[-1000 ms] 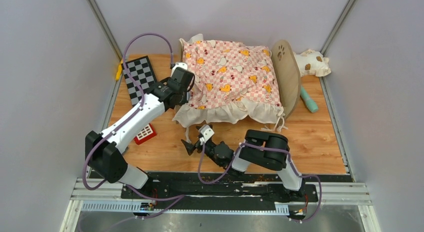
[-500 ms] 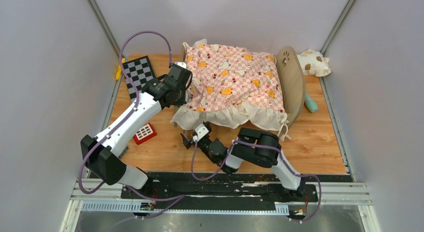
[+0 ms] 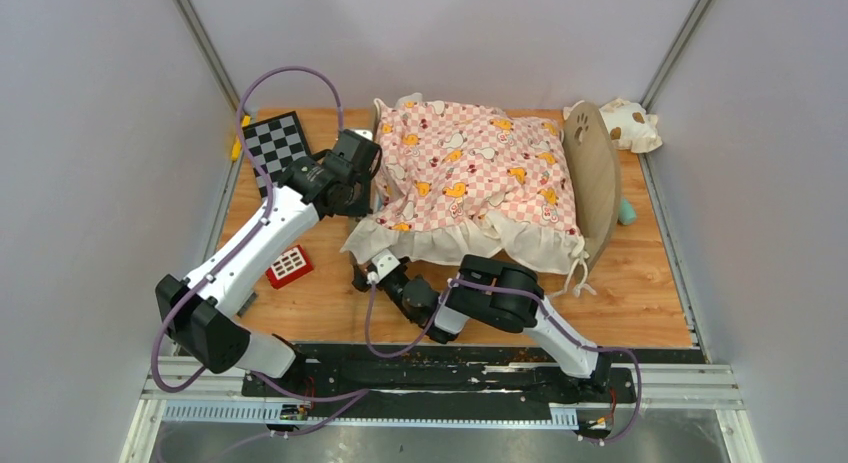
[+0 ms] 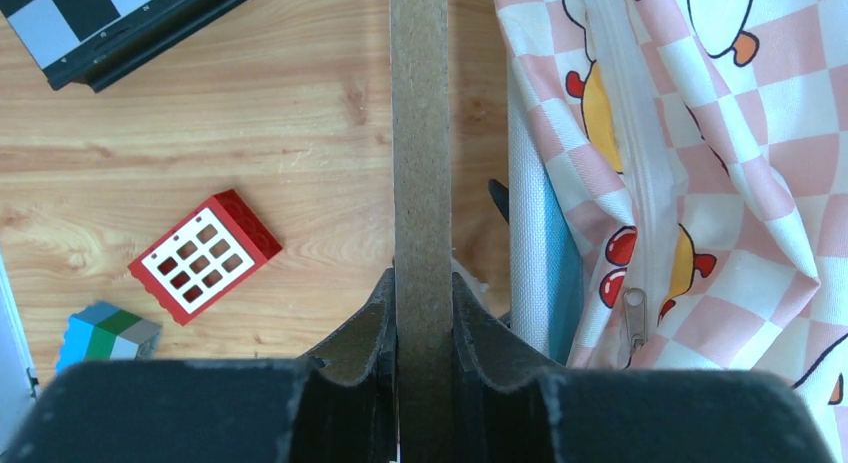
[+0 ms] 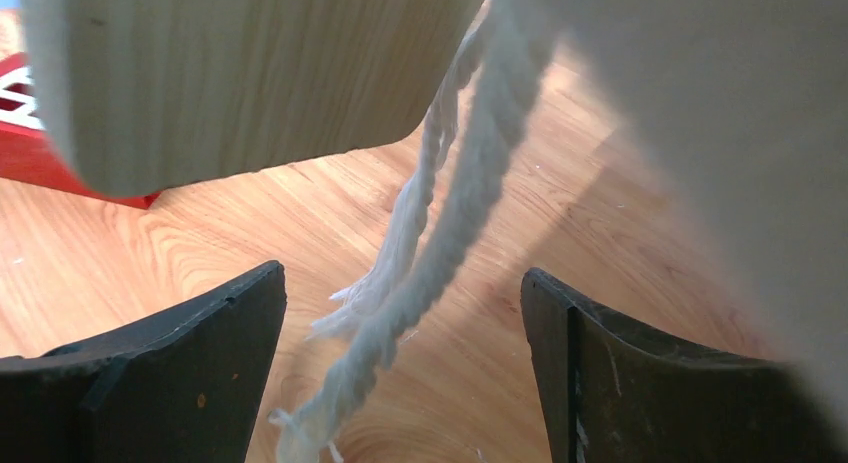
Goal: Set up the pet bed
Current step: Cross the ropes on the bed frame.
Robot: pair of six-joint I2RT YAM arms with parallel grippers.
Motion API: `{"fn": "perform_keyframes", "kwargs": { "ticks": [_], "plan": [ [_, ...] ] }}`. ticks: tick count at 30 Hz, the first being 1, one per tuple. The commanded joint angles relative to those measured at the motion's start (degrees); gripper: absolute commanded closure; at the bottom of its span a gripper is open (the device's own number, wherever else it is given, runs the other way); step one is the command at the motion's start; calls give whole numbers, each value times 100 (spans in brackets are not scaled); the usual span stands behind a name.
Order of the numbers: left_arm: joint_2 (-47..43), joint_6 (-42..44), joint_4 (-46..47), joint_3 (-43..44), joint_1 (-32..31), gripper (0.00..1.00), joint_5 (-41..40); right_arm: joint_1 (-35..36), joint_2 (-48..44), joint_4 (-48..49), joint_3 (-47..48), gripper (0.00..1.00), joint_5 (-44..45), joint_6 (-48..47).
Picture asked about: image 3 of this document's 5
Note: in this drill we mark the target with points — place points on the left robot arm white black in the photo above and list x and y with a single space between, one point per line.
199 310

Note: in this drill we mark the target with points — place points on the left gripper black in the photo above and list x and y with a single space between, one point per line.
363 208

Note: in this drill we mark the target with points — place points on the blue green grey block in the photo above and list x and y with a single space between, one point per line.
249 301

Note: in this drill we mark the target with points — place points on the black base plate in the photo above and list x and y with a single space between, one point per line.
445 382

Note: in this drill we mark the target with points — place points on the pink checkered duck cushion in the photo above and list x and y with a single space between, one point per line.
477 182

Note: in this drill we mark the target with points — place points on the teal cylindrical toy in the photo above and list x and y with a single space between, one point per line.
626 213

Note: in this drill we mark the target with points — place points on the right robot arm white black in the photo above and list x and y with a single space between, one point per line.
501 295

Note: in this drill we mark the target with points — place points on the wooden pet bed striped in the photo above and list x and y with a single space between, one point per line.
593 175

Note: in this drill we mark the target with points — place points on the yellow clip on frame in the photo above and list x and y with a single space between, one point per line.
236 148

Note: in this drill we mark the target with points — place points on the cream pillow brown spots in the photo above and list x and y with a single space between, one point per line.
627 124

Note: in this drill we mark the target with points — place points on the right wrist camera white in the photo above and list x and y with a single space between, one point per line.
380 266

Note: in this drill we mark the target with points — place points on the black grey chessboard box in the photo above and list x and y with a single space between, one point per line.
277 142

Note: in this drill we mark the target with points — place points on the red white window brick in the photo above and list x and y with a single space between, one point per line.
291 265

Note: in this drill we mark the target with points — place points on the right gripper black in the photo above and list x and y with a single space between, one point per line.
362 280

